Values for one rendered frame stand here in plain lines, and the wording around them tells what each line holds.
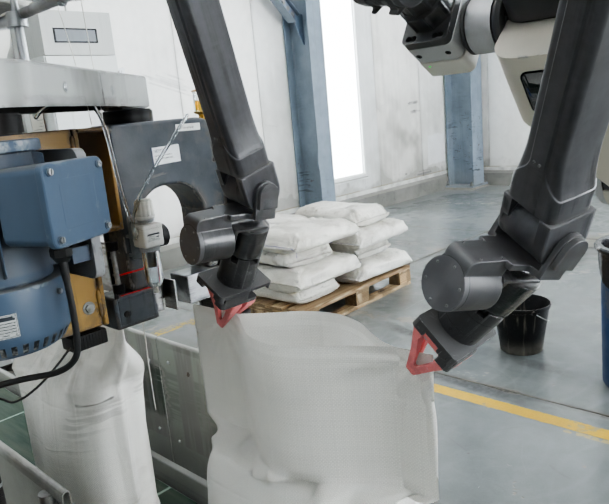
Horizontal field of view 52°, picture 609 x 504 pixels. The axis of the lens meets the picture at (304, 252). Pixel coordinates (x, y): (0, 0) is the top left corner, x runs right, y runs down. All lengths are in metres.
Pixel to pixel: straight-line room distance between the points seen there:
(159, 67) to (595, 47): 5.59
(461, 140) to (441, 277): 9.00
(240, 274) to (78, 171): 0.31
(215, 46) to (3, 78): 0.25
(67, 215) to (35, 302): 0.12
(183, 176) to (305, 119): 5.94
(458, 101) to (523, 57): 8.61
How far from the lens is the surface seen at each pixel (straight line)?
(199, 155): 1.14
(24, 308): 0.78
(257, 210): 0.88
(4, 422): 2.47
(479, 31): 1.09
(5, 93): 0.75
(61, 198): 0.72
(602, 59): 0.55
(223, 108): 0.83
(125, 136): 1.06
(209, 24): 0.81
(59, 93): 0.84
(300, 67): 7.05
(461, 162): 9.65
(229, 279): 0.95
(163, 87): 6.01
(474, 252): 0.63
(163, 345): 1.83
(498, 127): 9.62
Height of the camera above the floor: 1.33
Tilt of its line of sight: 13 degrees down
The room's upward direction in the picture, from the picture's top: 5 degrees counter-clockwise
